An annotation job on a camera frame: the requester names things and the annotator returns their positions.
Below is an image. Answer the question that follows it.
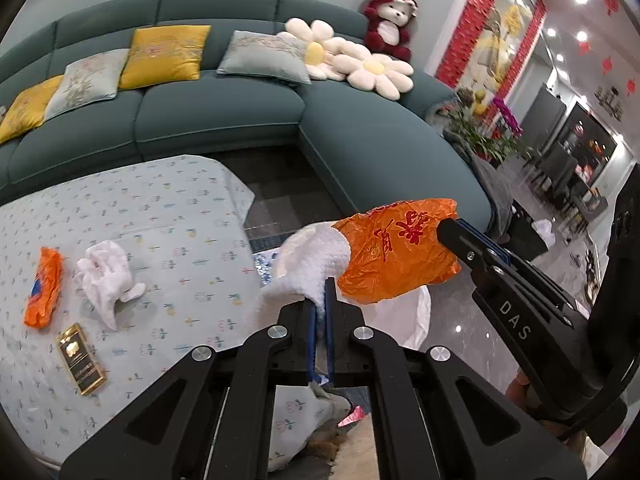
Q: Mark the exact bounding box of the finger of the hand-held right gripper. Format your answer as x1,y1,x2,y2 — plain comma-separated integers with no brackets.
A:
435,216,507,297
456,219,577,312

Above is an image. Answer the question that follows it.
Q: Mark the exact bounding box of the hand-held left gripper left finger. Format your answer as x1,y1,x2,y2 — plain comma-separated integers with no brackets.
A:
59,299,321,480

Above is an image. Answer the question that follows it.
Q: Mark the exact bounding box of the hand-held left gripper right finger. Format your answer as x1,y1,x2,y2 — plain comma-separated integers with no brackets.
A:
324,276,588,480

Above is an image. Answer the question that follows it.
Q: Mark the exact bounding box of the orange plastic bag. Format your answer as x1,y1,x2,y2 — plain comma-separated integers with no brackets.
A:
331,198,462,304

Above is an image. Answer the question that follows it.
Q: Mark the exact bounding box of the white paper towel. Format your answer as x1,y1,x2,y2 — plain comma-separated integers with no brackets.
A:
260,222,352,321

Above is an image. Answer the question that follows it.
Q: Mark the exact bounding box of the person's right hand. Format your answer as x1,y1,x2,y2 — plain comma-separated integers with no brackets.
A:
504,372,537,417

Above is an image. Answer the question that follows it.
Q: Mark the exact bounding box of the black bag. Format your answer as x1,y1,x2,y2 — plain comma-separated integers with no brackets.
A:
505,200,548,261

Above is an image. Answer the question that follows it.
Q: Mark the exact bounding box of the white crumpled plastic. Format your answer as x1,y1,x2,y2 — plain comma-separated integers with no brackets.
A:
532,220,556,246

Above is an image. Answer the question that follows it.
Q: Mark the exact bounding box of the grey blanket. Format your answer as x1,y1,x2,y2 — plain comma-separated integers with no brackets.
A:
442,130,513,238

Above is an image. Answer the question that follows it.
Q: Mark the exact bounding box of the blue white patterned sheet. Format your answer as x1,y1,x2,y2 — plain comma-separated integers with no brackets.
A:
250,250,283,281

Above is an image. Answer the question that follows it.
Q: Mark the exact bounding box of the green potted plant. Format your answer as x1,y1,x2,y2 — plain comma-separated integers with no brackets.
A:
440,85,531,166

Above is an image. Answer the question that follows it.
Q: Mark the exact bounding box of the purple orchid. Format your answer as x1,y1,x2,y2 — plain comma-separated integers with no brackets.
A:
492,97,523,136

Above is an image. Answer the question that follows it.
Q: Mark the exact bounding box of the floral light blue tablecloth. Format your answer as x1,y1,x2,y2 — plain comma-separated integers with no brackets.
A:
0,154,351,473

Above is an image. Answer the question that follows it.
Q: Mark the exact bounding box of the crumpled white tissue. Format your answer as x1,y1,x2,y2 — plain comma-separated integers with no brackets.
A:
74,241,147,332

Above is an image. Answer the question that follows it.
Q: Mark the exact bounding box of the white daisy flower pillow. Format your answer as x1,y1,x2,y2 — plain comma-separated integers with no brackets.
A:
332,40,415,102
276,17,351,81

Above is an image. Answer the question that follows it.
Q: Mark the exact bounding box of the gold box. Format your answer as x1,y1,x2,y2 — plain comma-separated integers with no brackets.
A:
55,324,108,395

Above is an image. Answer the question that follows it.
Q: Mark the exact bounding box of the teal fabric sofa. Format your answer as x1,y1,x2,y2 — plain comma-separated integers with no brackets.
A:
0,0,493,238

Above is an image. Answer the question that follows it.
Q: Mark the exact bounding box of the red and white teddy bear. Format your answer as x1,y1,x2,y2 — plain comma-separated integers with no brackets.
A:
363,0,419,61

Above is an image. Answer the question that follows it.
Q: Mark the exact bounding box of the orange snack packet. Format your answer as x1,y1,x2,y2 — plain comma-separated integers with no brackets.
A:
23,246,64,330

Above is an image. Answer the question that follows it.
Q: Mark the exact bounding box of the grey-blue embroidered cushion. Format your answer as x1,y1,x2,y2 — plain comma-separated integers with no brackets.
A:
44,48,130,122
216,30,312,86

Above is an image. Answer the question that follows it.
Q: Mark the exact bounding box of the yellow embroidered cushion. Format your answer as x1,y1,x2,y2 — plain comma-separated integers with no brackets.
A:
119,25,212,91
0,75,65,143

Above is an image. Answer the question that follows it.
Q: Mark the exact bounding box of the red bordered wall mural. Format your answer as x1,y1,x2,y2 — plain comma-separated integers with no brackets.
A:
435,0,548,106

